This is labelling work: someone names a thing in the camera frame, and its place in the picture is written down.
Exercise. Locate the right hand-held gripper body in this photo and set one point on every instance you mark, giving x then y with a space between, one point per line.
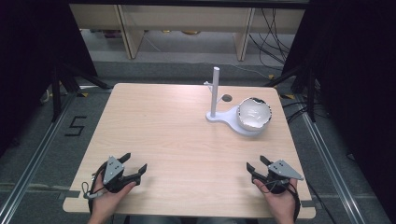
281 174

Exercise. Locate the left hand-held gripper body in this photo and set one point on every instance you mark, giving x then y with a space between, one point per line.
112 169

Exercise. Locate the person's right hand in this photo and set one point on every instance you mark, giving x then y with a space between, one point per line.
281 202

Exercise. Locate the person's left hand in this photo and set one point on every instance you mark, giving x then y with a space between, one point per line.
107 200

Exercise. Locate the white bowl with dark rim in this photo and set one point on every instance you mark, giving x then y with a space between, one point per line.
254 114

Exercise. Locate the black tripod stand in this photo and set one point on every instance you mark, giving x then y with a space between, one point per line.
67 84
303 87

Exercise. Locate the dark curtain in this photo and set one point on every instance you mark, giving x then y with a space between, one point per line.
355 93
34 62

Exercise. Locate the metal floor rail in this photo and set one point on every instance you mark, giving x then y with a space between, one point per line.
333 168
37 155

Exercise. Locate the white stand with post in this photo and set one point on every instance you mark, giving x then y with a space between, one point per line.
214 93

